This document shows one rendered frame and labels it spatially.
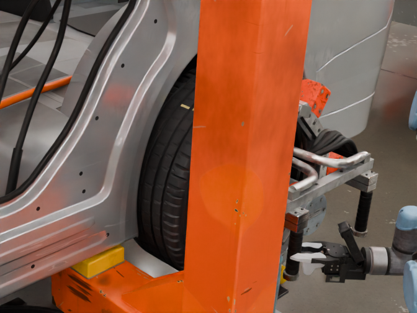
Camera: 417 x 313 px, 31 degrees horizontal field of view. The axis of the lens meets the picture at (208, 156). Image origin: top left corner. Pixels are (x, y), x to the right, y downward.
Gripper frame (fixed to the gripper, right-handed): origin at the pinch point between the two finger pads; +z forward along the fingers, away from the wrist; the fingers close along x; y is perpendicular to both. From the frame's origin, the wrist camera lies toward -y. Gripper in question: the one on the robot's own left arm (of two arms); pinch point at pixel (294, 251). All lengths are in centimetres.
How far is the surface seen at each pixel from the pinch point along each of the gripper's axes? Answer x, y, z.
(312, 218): 15.7, -1.3, -7.2
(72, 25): 176, -8, 80
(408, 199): 190, 83, -100
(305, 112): 33.5, -26.4, -5.0
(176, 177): 12.7, -13.8, 31.9
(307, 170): 12.7, -17.7, -3.3
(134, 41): 19, -49, 44
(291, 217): -1.3, -10.8, 2.2
